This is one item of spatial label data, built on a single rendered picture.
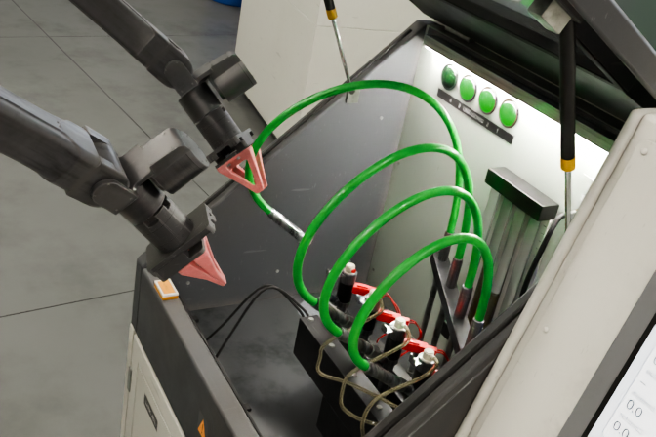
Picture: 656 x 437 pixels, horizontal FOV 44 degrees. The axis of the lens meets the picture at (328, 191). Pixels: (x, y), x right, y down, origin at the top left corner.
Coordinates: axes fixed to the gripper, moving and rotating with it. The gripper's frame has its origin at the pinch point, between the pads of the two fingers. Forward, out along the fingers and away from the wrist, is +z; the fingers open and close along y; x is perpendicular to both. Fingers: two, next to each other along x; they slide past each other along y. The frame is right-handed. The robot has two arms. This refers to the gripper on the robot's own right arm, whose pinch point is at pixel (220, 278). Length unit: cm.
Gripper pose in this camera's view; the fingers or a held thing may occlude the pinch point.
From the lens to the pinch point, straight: 111.9
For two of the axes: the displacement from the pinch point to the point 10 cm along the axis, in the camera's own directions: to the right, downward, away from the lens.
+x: -2.2, -4.6, 8.6
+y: 8.0, -6.0, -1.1
